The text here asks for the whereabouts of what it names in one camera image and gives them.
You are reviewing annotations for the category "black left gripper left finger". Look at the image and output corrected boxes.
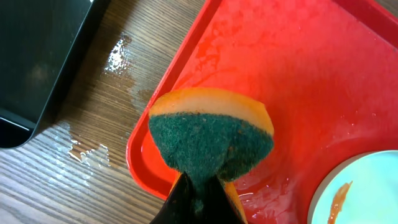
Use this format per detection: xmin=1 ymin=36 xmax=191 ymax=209
xmin=150 ymin=173 xmax=199 ymax=224

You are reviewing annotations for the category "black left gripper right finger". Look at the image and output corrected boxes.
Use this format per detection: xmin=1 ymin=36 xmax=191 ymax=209
xmin=201 ymin=177 xmax=244 ymax=224

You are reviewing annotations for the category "orange green sponge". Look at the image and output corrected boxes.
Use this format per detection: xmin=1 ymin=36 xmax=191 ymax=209
xmin=149 ymin=88 xmax=274 ymax=223

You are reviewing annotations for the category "white plate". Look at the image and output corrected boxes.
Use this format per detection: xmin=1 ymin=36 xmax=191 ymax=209
xmin=307 ymin=150 xmax=397 ymax=224

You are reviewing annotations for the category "red plastic tray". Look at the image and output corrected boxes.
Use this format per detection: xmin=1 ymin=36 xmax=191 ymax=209
xmin=126 ymin=0 xmax=398 ymax=224

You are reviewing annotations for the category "black water tray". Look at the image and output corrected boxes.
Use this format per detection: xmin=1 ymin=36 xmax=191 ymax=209
xmin=1 ymin=0 xmax=110 ymax=149

